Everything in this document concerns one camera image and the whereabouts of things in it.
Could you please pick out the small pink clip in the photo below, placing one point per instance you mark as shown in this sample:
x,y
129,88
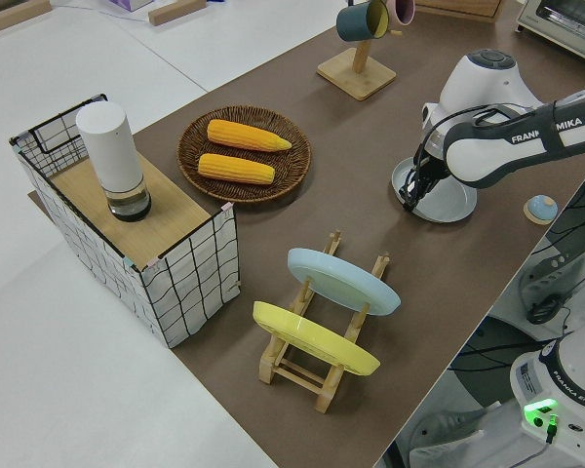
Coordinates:
x,y
227,209
154,264

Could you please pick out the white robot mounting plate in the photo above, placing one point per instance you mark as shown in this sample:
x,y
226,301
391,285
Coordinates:
x,y
553,273

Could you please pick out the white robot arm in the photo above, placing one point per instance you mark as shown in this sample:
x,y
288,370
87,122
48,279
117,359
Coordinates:
x,y
487,156

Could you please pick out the brown wicker basket tray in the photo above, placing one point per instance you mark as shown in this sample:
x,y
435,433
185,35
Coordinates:
x,y
292,170

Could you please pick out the yellow plate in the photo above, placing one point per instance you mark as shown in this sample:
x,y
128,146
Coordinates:
x,y
312,341

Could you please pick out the white cylinder bottle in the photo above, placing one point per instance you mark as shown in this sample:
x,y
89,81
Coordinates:
x,y
109,146

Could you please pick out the white toaster oven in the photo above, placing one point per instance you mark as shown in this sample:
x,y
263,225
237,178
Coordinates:
x,y
565,24

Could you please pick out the dark green round base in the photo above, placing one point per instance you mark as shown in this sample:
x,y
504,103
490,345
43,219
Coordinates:
x,y
482,375

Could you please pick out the small teal clip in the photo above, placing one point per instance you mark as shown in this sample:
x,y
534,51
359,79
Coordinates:
x,y
128,261

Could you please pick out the blue call bell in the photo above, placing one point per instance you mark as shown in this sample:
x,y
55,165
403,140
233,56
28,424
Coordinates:
x,y
541,207

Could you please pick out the light wooden block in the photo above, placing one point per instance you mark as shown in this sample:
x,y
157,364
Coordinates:
x,y
175,12
14,17

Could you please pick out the light wooden board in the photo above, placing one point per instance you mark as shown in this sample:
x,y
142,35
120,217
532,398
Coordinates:
x,y
175,214

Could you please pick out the pink mug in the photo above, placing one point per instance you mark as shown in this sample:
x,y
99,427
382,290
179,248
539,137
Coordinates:
x,y
403,10

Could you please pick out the light blue plate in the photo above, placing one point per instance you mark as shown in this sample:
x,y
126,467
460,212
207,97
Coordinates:
x,y
341,283

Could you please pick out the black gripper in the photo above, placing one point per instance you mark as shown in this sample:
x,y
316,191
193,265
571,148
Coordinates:
x,y
431,168

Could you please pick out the light wooden drawer box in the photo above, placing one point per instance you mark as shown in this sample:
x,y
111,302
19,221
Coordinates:
x,y
458,7

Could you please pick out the brown table mat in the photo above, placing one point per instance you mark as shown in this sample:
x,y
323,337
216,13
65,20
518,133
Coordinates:
x,y
361,195

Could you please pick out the gray round plate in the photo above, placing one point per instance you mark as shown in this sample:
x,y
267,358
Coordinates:
x,y
448,205

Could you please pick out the wooden mug stand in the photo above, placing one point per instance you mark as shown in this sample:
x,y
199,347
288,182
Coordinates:
x,y
356,78

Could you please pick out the teal mug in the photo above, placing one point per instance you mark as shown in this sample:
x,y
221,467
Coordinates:
x,y
356,24

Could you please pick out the wooden dish rack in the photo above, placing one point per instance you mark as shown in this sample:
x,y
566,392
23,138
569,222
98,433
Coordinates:
x,y
327,395

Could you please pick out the yellow corn cob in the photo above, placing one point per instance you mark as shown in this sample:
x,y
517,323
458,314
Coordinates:
x,y
234,168
244,135

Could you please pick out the purple box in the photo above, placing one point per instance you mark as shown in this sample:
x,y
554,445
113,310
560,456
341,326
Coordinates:
x,y
131,4

